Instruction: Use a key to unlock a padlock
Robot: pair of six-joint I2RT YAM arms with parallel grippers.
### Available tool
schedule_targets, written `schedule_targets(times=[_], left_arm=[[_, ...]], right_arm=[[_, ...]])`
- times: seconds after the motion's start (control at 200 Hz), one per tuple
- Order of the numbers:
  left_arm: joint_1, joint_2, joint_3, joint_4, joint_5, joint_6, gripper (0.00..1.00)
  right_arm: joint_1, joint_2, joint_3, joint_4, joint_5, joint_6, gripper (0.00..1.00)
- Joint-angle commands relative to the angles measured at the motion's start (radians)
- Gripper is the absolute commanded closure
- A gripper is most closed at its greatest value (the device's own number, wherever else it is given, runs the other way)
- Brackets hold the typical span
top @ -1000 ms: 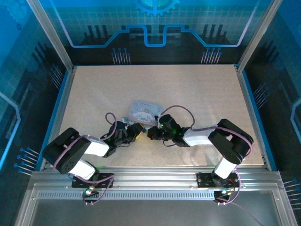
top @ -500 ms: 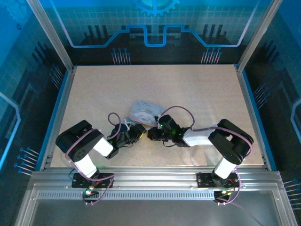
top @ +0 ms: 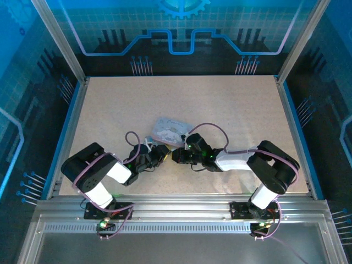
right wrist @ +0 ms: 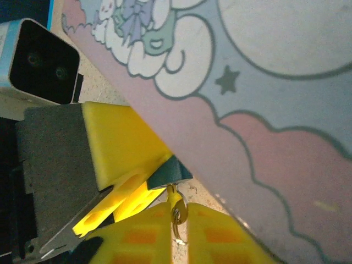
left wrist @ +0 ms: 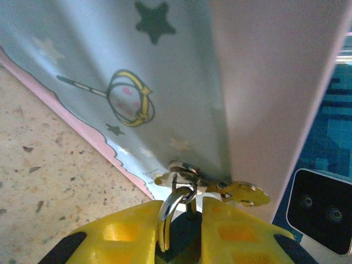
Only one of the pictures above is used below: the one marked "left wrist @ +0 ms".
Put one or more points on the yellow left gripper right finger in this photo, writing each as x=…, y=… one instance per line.
x=242, y=236

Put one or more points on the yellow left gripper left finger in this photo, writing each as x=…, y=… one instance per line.
x=118, y=236

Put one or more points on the small gold key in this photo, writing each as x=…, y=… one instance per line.
x=242, y=192

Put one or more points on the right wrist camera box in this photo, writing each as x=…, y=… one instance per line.
x=321, y=209

